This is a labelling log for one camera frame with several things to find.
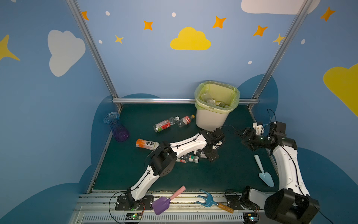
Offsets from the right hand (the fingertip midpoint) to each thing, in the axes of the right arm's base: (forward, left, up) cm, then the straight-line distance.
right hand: (240, 135), depth 77 cm
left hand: (-3, +14, -16) cm, 21 cm away
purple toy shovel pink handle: (-33, +43, -21) cm, 58 cm away
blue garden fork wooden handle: (-30, +17, -19) cm, 40 cm away
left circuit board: (-39, +57, -21) cm, 72 cm away
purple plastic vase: (+10, +78, -1) cm, 79 cm away
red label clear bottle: (+19, +47, -16) cm, 53 cm away
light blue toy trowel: (-15, -18, -21) cm, 31 cm away
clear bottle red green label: (-8, +29, -18) cm, 35 cm away
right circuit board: (-36, -4, -22) cm, 43 cm away
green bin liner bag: (+35, +9, -1) cm, 36 cm away
